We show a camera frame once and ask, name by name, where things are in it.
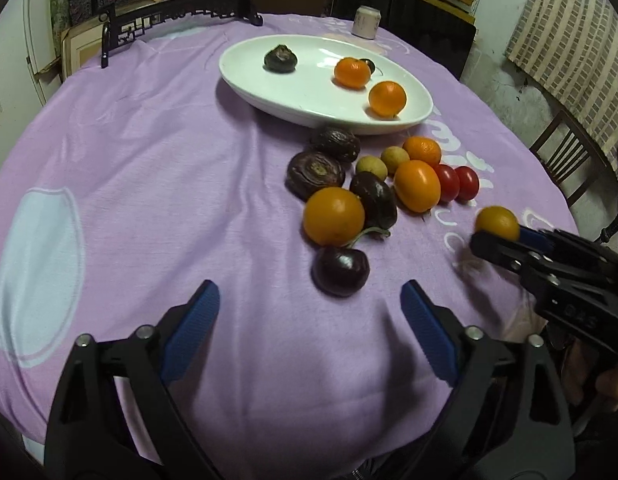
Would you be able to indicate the oval orange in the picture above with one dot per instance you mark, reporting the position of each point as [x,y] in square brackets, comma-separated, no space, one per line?
[417,185]

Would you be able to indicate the dark elongated avocado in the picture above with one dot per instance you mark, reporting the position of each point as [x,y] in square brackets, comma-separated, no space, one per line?
[375,200]

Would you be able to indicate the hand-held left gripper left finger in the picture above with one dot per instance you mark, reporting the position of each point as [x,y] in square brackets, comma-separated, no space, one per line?
[191,330]

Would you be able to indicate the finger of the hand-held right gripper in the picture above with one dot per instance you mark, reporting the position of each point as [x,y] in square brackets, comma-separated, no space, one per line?
[496,251]
[535,238]

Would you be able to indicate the orange mandarin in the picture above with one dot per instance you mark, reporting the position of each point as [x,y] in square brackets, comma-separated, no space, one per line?
[352,73]
[422,150]

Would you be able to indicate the woven beige curtain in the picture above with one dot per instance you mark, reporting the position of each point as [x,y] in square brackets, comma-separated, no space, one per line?
[574,40]

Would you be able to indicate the large round orange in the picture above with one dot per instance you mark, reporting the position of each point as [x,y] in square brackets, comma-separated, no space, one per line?
[333,216]

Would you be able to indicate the black carved wooden stand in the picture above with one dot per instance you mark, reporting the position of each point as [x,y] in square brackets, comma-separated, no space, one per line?
[179,15]

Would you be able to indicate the wrinkled dark passion fruit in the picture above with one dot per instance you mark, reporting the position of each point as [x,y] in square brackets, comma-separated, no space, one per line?
[335,143]

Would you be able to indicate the dark brown water chestnut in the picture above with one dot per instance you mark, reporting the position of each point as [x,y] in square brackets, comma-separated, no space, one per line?
[280,58]

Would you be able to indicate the small dark round fruit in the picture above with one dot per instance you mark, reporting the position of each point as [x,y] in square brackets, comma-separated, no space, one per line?
[370,64]

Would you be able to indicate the small round orange kumquat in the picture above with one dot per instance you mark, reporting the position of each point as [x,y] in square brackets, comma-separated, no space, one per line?
[496,221]

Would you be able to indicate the white ceramic cup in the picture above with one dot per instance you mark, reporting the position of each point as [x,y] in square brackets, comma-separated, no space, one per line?
[365,22]

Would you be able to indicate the black folding board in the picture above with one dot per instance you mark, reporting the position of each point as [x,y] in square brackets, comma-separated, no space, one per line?
[409,20]

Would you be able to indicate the small yellow-green longan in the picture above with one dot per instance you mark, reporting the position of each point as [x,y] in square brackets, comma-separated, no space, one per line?
[371,167]
[394,159]

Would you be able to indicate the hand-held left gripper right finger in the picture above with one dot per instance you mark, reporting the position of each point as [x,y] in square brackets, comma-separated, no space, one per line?
[429,330]

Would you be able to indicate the wooden chair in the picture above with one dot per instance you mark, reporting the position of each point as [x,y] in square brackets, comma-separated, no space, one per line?
[571,155]

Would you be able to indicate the dark purple plum with stem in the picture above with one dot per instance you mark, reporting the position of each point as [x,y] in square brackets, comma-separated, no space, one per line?
[340,271]

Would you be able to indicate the wrinkled purple passion fruit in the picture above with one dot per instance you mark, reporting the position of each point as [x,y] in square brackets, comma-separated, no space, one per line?
[315,174]

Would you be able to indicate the person's right hand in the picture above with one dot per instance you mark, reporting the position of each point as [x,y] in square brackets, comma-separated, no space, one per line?
[609,382]

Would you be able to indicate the white oval plate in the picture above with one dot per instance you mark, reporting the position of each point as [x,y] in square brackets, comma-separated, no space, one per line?
[309,87]

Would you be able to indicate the red cherry tomato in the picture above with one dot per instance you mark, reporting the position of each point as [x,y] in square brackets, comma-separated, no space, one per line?
[447,183]
[467,183]

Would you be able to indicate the purple tablecloth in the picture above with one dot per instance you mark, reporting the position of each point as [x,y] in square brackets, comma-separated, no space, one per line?
[189,200]

